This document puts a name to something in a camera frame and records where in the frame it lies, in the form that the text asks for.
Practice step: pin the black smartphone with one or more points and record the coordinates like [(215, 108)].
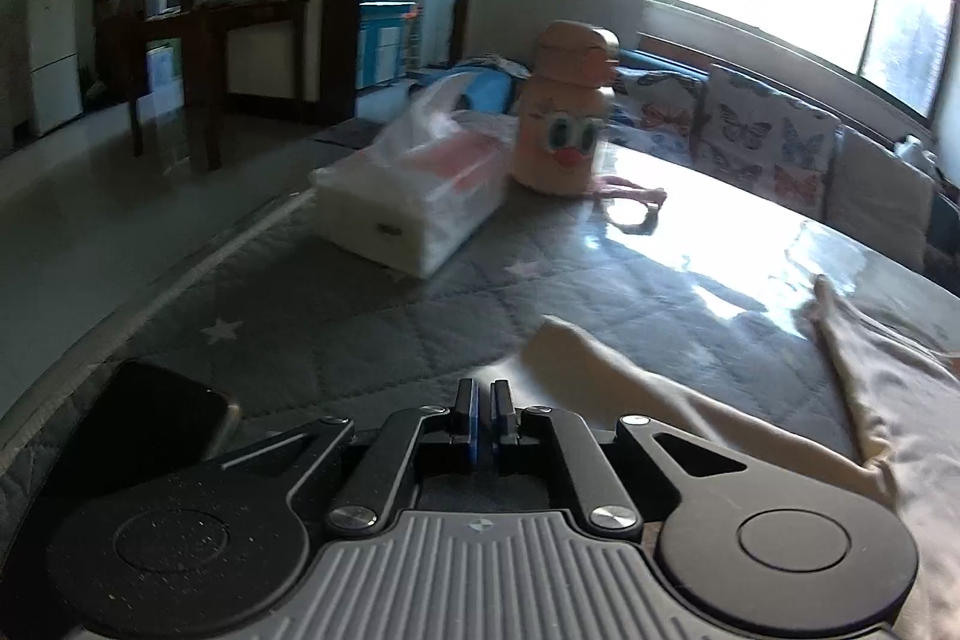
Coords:
[(147, 422)]

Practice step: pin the white plush toy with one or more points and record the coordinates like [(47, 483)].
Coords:
[(911, 150)]

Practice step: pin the butterfly print cushion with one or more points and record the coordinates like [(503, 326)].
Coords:
[(657, 112), (766, 141)]

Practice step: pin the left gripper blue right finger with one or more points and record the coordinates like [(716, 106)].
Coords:
[(504, 423)]

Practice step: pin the dark blue sofa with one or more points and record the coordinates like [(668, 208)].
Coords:
[(941, 257)]

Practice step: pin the white refrigerator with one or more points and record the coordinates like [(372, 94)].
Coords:
[(53, 64)]

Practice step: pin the grey quilted star tablecloth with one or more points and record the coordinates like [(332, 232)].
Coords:
[(292, 327)]

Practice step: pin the plain grey cushion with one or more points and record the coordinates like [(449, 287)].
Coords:
[(878, 200)]

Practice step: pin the left butterfly print cushion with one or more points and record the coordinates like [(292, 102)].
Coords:
[(657, 112)]

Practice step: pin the white tissue pack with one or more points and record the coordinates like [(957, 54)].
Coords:
[(428, 181)]

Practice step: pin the middle butterfly print cushion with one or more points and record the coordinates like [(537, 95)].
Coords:
[(766, 141)]

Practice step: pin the cream knit sweater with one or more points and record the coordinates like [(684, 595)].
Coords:
[(859, 389)]

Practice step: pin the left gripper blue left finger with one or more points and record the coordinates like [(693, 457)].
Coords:
[(464, 426)]

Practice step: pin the pink cartoon water bottle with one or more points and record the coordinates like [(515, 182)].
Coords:
[(564, 107)]

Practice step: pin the dark wooden cabinet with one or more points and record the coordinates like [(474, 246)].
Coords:
[(125, 30)]

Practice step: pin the blue plastic drawer unit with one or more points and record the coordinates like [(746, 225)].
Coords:
[(381, 41)]

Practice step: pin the blue stool with cloth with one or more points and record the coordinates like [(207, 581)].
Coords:
[(494, 85)]

